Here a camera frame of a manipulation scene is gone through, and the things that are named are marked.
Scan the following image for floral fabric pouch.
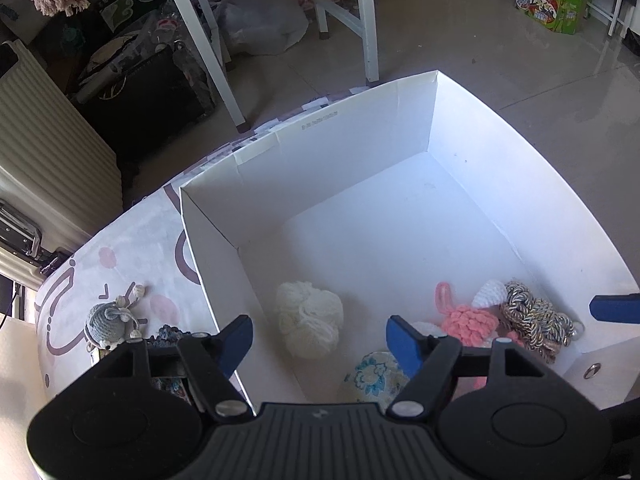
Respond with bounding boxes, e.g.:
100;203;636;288
344;351;411;409

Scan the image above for dark crochet scrunchie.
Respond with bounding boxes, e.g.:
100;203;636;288
142;324;197;405

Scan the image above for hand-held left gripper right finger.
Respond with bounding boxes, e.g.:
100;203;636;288
385;314;551;419

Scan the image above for white ribbed suitcase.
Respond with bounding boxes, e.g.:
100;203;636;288
0;40;124;292

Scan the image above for black chair white legs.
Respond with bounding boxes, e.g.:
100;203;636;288
585;0;640;57

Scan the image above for white chair frame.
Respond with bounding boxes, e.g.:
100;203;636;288
171;0;381;134

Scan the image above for pink crochet doll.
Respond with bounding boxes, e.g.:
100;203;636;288
410;280;526;391

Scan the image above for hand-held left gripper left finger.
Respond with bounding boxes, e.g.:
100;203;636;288
91;314;254;421

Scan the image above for green patterned box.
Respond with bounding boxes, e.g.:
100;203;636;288
97;0;169;31

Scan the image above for white plastic bag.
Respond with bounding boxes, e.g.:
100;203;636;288
216;0;310;56

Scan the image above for white yarn ball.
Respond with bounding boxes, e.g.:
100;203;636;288
275;281;345;360

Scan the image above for white cardboard box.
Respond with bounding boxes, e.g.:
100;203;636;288
179;70;640;411

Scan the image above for knotted rope keychain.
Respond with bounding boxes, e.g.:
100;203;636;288
501;281;586;364

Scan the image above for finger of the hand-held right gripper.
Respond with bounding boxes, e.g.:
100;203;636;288
589;293;640;325

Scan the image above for grey crochet mouse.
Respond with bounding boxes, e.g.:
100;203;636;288
84;284;147;352

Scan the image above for black bag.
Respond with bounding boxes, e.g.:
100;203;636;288
75;45;217;162

